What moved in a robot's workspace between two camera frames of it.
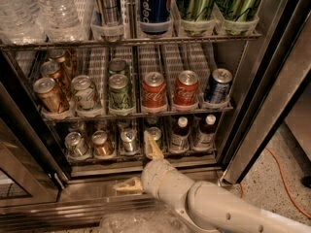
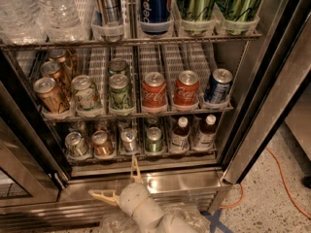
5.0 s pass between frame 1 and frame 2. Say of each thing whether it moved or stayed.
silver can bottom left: stayed
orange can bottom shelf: stayed
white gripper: moved
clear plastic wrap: stayed
